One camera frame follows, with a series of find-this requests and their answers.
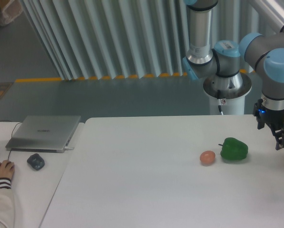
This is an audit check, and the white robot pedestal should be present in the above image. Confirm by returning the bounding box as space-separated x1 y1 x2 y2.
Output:
203 72 252 115

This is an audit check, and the cream striped sleeve forearm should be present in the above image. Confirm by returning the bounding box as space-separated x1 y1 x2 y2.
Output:
0 178 15 228

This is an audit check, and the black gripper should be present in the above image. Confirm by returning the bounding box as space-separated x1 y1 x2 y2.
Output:
253 99 284 150

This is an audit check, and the green bell pepper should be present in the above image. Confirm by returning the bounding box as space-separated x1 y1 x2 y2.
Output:
220 137 248 161

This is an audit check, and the person's right hand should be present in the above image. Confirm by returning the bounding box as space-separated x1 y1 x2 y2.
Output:
0 160 15 180

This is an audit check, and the silver closed laptop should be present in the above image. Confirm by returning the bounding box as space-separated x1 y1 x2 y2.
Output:
6 115 81 152

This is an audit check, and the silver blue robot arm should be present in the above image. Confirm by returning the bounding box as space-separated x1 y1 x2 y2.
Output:
183 0 284 149

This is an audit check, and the white folding partition screen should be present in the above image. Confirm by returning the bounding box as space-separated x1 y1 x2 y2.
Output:
20 0 284 81

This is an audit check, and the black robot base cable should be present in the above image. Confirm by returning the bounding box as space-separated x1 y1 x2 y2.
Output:
216 89 224 116

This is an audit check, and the brown egg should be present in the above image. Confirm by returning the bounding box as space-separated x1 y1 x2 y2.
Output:
199 151 215 165

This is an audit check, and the black laptop cable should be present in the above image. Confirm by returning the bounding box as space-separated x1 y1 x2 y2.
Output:
0 120 23 140

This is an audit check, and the dark grey 3D mouse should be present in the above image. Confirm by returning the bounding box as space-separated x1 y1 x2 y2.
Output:
27 153 45 171

